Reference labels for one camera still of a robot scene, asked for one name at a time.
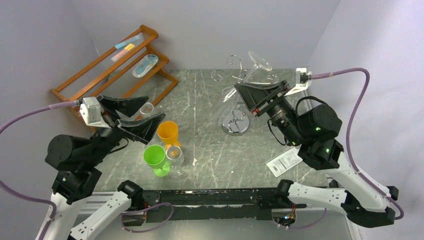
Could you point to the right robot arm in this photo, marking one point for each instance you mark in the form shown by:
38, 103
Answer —
361, 199

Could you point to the chrome wine glass rack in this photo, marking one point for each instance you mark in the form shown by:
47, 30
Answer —
225, 111

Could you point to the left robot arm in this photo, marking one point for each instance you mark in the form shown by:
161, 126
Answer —
76, 160

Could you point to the white paper label card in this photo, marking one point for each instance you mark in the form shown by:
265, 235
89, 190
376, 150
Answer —
284, 162

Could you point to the blue toothbrush package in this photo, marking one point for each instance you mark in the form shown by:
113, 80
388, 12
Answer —
145, 65

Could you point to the wooden shelf rack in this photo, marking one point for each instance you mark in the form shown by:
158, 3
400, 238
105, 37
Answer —
120, 67

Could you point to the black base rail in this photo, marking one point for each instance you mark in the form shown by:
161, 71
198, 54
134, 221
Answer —
179, 205

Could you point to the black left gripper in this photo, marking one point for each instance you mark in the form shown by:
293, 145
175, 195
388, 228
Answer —
144, 128

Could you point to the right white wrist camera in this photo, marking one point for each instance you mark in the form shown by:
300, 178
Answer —
303, 79

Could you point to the small clear glass cup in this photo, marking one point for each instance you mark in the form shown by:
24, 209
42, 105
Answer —
147, 110

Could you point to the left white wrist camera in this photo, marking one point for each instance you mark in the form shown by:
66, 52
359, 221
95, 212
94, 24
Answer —
90, 110

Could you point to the green plastic wine glass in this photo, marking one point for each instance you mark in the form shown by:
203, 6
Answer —
155, 157

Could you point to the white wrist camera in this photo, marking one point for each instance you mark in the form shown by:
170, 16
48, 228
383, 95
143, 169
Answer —
303, 79
90, 110

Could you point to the clear wine glass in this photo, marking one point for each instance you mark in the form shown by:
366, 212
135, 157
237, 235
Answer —
258, 64
176, 158

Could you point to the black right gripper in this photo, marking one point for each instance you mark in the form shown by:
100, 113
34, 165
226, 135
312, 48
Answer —
269, 100

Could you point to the orange plastic wine glass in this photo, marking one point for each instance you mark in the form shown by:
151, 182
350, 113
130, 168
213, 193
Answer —
168, 132

